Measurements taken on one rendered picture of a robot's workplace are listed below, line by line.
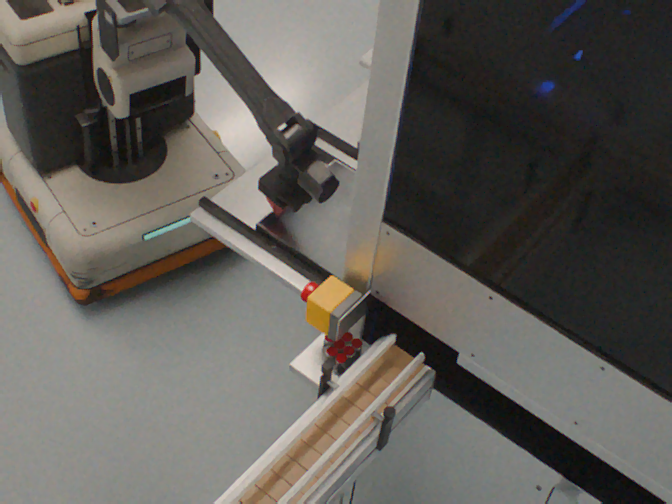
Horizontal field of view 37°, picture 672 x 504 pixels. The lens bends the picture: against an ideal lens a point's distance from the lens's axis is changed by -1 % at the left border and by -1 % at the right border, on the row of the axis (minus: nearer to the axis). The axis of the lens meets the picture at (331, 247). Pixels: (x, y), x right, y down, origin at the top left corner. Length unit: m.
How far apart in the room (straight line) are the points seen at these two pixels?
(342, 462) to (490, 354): 0.31
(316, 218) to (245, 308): 1.00
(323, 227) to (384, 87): 0.64
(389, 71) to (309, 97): 2.31
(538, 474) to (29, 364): 1.63
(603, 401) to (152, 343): 1.67
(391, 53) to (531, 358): 0.55
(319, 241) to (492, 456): 0.56
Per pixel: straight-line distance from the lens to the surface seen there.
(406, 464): 2.12
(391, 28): 1.44
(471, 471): 1.99
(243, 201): 2.13
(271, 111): 1.86
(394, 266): 1.72
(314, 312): 1.79
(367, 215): 1.68
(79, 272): 2.92
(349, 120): 2.35
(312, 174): 1.89
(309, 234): 2.07
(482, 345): 1.71
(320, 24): 4.16
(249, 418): 2.84
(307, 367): 1.86
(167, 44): 2.63
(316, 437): 1.73
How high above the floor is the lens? 2.40
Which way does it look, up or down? 48 degrees down
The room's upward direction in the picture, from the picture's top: 7 degrees clockwise
